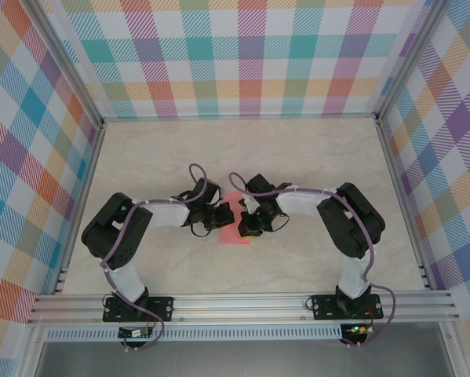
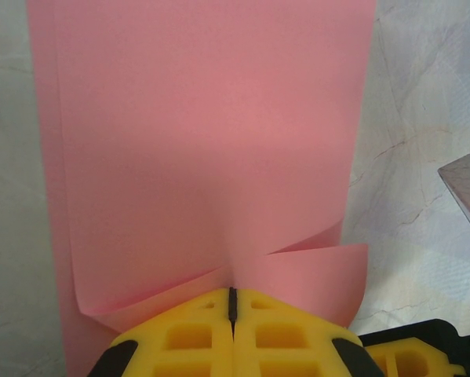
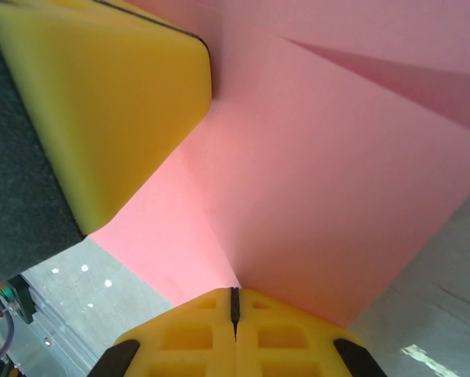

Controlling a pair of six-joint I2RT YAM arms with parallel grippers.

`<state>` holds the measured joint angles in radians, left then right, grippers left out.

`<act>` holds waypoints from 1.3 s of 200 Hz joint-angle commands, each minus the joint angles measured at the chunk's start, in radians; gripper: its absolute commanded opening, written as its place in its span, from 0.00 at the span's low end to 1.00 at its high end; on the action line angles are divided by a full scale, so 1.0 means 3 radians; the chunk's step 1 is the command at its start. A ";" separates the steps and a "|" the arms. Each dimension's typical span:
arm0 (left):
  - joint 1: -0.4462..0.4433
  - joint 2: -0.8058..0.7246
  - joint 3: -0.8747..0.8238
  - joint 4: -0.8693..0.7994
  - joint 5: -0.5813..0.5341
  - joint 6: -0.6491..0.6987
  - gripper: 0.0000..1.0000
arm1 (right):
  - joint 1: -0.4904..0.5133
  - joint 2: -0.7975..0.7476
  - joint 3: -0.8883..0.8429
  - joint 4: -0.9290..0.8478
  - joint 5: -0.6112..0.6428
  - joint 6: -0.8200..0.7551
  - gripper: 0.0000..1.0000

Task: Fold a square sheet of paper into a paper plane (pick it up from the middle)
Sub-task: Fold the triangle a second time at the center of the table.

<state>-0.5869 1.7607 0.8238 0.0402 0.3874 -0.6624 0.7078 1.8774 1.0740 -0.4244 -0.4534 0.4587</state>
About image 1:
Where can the pink paper sheet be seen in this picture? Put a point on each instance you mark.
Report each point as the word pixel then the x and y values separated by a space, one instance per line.
pixel 230 237

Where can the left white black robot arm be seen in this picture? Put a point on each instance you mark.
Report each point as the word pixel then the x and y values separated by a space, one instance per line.
pixel 128 280

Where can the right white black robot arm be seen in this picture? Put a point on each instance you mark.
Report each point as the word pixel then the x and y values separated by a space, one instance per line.
pixel 354 279

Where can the grey metal panel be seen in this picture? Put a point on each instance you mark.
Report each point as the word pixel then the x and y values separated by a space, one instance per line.
pixel 238 359

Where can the small circuit board green light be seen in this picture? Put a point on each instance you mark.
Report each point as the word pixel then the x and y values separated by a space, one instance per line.
pixel 358 329

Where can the slotted aluminium mounting rail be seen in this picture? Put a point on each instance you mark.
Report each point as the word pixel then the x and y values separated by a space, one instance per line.
pixel 238 308

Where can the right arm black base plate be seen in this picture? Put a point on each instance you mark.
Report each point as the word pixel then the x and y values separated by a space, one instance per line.
pixel 323 307

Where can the thin wall base strip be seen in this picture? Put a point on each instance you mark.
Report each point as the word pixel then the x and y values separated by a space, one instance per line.
pixel 238 116

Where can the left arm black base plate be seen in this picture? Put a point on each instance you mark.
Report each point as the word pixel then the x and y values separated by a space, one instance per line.
pixel 162 308

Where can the aluminium frame side rail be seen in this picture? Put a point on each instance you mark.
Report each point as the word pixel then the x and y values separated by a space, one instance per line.
pixel 401 196
pixel 83 196

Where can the aluminium frame corner post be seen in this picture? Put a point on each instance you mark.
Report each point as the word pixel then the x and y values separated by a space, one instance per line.
pixel 405 59
pixel 66 63

